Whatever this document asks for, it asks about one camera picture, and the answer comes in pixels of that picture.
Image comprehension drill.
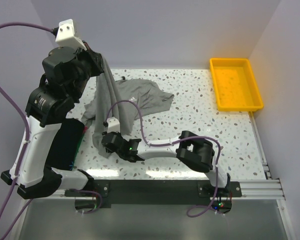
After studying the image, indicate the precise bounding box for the grey t shirt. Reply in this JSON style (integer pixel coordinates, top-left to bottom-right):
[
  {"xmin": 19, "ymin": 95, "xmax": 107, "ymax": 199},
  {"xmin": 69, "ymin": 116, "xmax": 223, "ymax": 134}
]
[{"xmin": 81, "ymin": 57, "xmax": 174, "ymax": 158}]

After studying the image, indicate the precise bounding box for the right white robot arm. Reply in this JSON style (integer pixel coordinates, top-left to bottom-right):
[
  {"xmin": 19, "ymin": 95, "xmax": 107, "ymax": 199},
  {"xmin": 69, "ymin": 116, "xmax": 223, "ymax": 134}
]
[{"xmin": 101, "ymin": 130, "xmax": 231, "ymax": 197}]

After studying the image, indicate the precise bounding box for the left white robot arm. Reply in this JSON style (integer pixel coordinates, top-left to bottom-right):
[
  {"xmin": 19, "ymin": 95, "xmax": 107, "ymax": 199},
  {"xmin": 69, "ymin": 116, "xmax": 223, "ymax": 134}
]
[{"xmin": 0, "ymin": 46, "xmax": 104, "ymax": 200}]

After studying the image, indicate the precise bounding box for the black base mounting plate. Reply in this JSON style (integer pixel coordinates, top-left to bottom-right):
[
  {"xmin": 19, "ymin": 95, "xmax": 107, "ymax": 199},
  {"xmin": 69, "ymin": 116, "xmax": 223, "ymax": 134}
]
[{"xmin": 64, "ymin": 178, "xmax": 242, "ymax": 210}]

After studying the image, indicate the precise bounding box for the yellow plastic bin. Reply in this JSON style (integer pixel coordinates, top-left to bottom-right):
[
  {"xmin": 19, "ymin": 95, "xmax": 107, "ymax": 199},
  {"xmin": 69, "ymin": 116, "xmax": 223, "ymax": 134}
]
[{"xmin": 209, "ymin": 58, "xmax": 264, "ymax": 112}]

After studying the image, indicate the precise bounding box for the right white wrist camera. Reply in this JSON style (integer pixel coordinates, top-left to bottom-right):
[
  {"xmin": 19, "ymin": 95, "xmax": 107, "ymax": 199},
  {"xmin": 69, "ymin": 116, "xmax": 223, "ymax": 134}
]
[{"xmin": 103, "ymin": 117, "xmax": 121, "ymax": 133}]

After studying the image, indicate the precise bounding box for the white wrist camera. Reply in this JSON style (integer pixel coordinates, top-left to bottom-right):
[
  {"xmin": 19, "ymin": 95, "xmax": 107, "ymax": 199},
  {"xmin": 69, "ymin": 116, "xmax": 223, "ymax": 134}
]
[
  {"xmin": 103, "ymin": 117, "xmax": 121, "ymax": 133},
  {"xmin": 55, "ymin": 19, "xmax": 87, "ymax": 51}
]

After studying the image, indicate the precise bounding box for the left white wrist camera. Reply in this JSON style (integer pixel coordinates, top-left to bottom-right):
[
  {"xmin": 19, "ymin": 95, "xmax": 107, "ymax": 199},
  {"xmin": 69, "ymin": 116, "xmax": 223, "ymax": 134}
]
[{"xmin": 55, "ymin": 19, "xmax": 87, "ymax": 51}]

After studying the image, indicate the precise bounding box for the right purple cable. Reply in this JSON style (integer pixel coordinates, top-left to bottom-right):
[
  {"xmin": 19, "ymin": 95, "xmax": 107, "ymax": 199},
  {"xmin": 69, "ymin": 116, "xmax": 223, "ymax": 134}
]
[{"xmin": 106, "ymin": 100, "xmax": 222, "ymax": 219}]

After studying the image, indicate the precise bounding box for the purple cable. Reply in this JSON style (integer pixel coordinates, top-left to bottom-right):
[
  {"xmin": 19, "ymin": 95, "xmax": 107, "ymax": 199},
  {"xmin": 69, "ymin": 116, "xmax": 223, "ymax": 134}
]
[
  {"xmin": 0, "ymin": 21, "xmax": 105, "ymax": 240},
  {"xmin": 106, "ymin": 100, "xmax": 222, "ymax": 219}
]

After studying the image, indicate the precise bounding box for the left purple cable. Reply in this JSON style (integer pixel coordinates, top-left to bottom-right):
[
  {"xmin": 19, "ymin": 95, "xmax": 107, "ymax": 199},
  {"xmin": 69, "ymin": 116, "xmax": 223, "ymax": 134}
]
[{"xmin": 0, "ymin": 21, "xmax": 105, "ymax": 240}]

